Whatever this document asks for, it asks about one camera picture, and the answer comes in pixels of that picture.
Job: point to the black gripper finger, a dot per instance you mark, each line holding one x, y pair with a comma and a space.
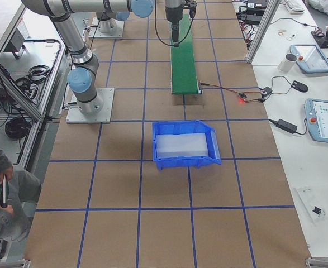
177, 35
174, 35

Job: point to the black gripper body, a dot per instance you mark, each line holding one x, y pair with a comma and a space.
174, 14

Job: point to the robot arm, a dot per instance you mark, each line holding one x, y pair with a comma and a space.
82, 78
123, 16

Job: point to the green conveyor belt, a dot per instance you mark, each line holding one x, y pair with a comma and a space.
184, 78

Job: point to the small black controller box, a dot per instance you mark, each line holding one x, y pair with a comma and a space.
266, 92

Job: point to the blue plastic bin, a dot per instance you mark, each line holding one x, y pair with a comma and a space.
182, 144

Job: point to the white mug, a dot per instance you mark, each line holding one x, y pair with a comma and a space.
287, 63

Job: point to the upper teach pendant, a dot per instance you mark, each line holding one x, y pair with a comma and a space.
311, 59

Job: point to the teach pendant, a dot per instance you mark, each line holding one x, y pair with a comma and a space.
311, 59
316, 111

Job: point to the black computer mouse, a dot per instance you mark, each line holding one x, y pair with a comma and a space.
299, 86

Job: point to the black power adapter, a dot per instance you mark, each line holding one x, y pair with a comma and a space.
286, 126

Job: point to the lower teach pendant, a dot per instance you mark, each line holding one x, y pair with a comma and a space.
316, 111

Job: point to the seated person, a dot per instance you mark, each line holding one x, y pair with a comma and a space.
17, 186

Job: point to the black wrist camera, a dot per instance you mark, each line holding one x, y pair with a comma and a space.
191, 5

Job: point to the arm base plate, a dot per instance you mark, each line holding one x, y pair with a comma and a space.
98, 110
109, 29

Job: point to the aluminium frame post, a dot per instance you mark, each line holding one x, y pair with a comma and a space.
263, 27

